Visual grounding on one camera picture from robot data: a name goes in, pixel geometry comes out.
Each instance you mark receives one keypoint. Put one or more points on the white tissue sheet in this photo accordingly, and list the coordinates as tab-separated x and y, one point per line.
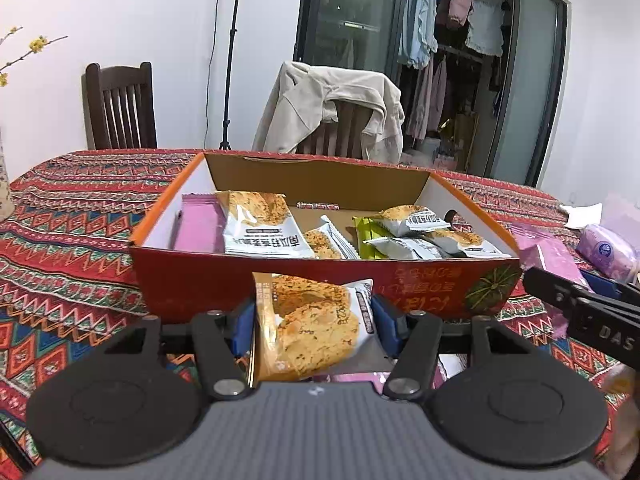
585	215

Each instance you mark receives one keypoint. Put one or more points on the white and green snack packet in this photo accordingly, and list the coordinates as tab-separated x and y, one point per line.
405	249

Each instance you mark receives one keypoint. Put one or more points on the yellow flower branches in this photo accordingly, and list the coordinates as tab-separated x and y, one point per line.
36	44

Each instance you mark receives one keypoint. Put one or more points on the red printed strip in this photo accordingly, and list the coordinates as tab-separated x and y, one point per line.
317	205

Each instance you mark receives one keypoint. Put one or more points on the light blue shirt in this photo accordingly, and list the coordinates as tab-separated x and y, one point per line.
417	20

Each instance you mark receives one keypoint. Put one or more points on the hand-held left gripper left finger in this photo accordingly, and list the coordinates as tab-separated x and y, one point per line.
245	327

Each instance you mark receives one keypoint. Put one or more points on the person's right hand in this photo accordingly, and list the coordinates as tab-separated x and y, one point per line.
625	420

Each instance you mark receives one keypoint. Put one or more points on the spotted white vase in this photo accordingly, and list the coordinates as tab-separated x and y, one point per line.
4	190

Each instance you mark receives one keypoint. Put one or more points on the wooden chair under jacket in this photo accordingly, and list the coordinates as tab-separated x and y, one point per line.
345	135

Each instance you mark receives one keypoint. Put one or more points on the small cracker packet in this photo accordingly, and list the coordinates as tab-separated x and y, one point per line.
325	242

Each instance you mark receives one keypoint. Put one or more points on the pink garment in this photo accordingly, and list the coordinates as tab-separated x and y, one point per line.
460	2

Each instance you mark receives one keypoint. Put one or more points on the large white cracker packet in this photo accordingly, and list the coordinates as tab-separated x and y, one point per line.
260	232

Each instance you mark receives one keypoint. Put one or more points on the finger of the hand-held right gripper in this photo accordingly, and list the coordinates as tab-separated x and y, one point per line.
550	285
602	282

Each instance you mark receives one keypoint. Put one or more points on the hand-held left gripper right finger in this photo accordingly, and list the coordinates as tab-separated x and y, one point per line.
382	330

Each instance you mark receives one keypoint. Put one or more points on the orange cardboard box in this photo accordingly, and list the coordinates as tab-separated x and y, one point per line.
200	285

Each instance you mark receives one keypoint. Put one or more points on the purple tissue pack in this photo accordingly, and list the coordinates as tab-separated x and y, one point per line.
607	252

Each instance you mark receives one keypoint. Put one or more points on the white garment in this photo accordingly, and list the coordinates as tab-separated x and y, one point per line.
485	25

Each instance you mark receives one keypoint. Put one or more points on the beige jacket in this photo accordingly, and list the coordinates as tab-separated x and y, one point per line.
300	105

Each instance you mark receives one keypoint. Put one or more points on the white and gold cracker packet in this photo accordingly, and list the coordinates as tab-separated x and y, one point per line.
405	220

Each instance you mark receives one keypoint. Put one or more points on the orange cracker packet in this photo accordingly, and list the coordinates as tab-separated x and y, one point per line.
310	330

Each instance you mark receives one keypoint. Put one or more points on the studio light on stand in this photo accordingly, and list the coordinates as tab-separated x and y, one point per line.
231	60

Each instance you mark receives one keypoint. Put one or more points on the dark wooden chair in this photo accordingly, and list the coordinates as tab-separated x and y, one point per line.
97	110

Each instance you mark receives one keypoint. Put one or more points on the wardrobe with hanging clothes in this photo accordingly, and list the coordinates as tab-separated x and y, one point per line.
345	15

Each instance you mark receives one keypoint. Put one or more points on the beige hanging garment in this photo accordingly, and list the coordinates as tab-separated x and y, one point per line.
422	105

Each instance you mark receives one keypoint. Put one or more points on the purple snack packet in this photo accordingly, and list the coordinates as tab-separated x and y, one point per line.
545	255
197	227
452	367

